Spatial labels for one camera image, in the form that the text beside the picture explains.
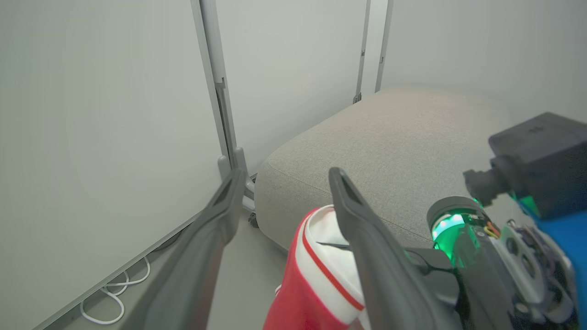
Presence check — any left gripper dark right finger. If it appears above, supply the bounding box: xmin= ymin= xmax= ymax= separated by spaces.
xmin=328 ymin=167 xmax=461 ymax=330

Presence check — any wide white partition panel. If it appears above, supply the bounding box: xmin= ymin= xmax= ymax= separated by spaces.
xmin=0 ymin=0 xmax=230 ymax=330

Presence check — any grey upholstered sofa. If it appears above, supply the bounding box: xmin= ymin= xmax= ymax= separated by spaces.
xmin=254 ymin=86 xmax=551 ymax=253

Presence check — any red and white clothing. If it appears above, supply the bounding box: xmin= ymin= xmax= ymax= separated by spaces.
xmin=263 ymin=205 xmax=372 ymax=330

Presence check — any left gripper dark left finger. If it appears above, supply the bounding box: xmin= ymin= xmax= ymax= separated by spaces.
xmin=120 ymin=167 xmax=247 ymax=330

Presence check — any right wrist blue camera mount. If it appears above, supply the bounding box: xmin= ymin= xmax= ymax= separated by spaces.
xmin=518 ymin=195 xmax=587 ymax=330

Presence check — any white partition panel behind sofa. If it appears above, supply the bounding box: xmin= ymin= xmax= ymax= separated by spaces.
xmin=200 ymin=0 xmax=371 ymax=177

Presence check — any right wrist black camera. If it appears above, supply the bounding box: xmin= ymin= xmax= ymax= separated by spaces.
xmin=462 ymin=112 xmax=587 ymax=220

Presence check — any white looped power cable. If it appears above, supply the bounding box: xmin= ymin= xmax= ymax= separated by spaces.
xmin=80 ymin=256 xmax=152 ymax=326

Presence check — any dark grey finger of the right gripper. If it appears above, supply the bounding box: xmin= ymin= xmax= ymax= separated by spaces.
xmin=404 ymin=247 xmax=460 ymax=305

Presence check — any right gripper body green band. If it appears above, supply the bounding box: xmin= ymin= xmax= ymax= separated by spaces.
xmin=426 ymin=196 xmax=579 ymax=330

